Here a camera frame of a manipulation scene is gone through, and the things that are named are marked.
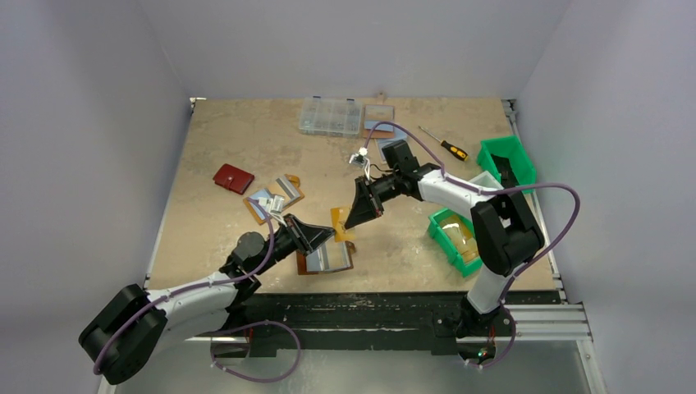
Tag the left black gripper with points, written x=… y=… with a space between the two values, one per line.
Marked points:
x=296 y=232

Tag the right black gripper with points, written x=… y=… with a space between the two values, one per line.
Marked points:
x=370 y=193

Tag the gold VIP card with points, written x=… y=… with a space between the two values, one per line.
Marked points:
x=339 y=216

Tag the brown leather card holder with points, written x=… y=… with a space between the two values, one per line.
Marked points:
x=331 y=257

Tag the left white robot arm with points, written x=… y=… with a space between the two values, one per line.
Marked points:
x=138 y=323

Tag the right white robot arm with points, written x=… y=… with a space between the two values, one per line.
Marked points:
x=507 y=233

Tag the open tan card holder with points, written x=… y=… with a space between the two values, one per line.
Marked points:
x=287 y=185

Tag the blue transparent card sleeve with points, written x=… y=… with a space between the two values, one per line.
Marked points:
x=386 y=146

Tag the open brown card holder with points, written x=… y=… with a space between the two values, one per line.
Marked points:
x=373 y=114

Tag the green bin with cards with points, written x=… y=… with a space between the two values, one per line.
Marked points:
x=455 y=236

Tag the dark red card holder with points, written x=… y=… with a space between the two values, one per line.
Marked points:
x=233 y=178

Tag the clear plastic organizer box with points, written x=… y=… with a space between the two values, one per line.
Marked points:
x=337 y=117

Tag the yellow black screwdriver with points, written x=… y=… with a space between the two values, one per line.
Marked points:
x=454 y=150

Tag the white small bin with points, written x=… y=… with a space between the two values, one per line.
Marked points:
x=485 y=184

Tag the green bin far right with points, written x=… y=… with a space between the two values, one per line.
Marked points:
x=506 y=159

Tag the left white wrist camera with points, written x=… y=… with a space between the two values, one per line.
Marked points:
x=273 y=207

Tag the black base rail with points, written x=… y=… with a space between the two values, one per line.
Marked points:
x=399 y=321

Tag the aluminium frame rail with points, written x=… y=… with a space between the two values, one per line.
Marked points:
x=524 y=320

